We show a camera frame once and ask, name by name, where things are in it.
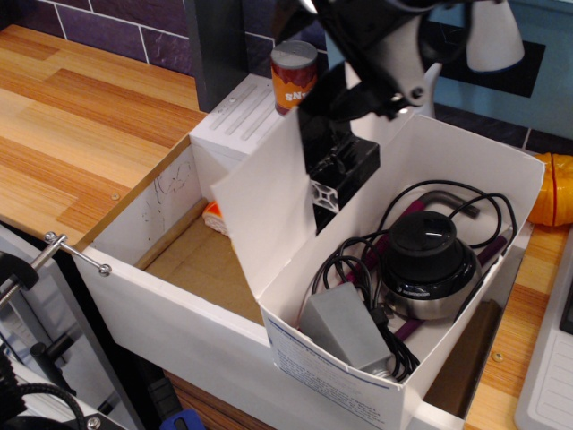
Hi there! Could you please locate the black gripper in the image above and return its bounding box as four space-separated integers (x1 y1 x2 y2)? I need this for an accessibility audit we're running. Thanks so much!
270 0 472 124

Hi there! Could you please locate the white cardboard box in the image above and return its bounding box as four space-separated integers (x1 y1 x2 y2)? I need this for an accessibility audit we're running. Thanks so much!
213 110 545 429

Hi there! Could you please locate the brown toy beans can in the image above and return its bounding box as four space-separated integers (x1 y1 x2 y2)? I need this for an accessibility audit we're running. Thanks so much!
270 40 318 116

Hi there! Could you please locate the grey toy faucet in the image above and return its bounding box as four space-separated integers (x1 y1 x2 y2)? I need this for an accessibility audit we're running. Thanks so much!
404 63 443 118

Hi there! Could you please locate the orange salmon sushi toy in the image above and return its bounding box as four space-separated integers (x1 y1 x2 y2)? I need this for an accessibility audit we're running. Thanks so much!
202 201 228 237

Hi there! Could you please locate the light blue panel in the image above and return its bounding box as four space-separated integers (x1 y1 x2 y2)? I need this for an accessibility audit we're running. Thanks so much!
324 0 573 156

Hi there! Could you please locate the black 3D mouse puck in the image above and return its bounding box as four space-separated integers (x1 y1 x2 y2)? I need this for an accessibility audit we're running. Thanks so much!
381 211 482 321

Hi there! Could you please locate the white toy sink unit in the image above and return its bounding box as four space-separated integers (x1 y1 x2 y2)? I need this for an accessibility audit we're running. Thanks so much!
78 76 463 429

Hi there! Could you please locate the grey wedge block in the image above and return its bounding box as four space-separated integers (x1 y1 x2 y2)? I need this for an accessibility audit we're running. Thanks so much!
299 283 391 375

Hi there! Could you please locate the orange toy pumpkin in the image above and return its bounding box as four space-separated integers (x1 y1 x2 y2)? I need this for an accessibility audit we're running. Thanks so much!
528 152 573 227

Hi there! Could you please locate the white toy stove edge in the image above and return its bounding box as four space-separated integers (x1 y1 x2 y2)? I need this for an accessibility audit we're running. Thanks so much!
513 257 573 430

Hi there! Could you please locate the dark grey vertical post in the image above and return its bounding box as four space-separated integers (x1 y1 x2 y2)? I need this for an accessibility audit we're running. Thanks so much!
184 0 248 112

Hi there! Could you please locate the metal clamp with black handle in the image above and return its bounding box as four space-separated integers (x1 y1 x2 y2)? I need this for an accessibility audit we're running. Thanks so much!
1 232 112 309

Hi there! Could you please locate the blue clamp handle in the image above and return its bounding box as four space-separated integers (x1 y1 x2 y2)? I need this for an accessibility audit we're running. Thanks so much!
159 409 206 430

